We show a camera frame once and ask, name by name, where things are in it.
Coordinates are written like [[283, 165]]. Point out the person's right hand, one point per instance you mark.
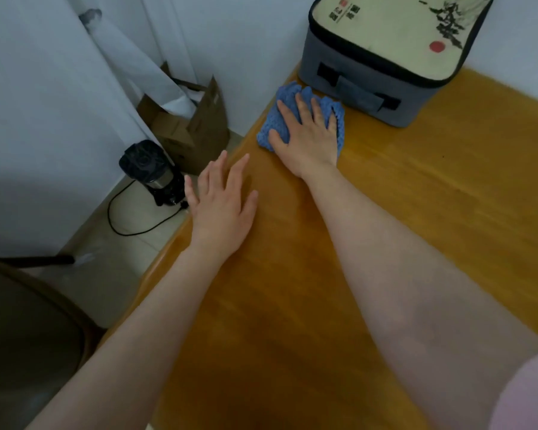
[[309, 143]]

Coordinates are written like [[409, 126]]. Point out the person's left hand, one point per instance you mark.
[[219, 214]]

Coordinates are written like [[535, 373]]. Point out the person's right thumb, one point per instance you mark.
[[279, 139]]

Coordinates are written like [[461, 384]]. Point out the person's left thumb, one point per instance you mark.
[[249, 205]]

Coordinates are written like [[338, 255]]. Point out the person's right middle finger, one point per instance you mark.
[[304, 108]]

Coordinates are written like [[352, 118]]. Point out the person's left middle finger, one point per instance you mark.
[[218, 172]]

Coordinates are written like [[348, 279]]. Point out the person's right little finger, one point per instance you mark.
[[333, 124]]

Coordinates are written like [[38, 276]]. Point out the person's left little finger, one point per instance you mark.
[[191, 192]]

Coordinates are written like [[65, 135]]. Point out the blue knitted cloth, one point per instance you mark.
[[272, 123]]

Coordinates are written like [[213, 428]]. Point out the person's right forearm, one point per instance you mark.
[[408, 286]]

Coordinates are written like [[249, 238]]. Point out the person's left forearm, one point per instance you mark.
[[148, 335]]

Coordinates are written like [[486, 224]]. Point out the brown cardboard box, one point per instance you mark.
[[192, 134]]

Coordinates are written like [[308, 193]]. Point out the black coffee maker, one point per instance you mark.
[[150, 167]]

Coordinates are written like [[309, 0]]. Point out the grey bag with beige lid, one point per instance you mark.
[[385, 53]]

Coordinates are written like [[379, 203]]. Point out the white paper roll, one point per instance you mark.
[[134, 58]]

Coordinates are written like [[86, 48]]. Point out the black rod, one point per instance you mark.
[[31, 261]]

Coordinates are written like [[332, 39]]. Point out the brown chair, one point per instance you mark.
[[27, 335]]

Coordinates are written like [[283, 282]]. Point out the pink sleeve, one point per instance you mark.
[[529, 394]]

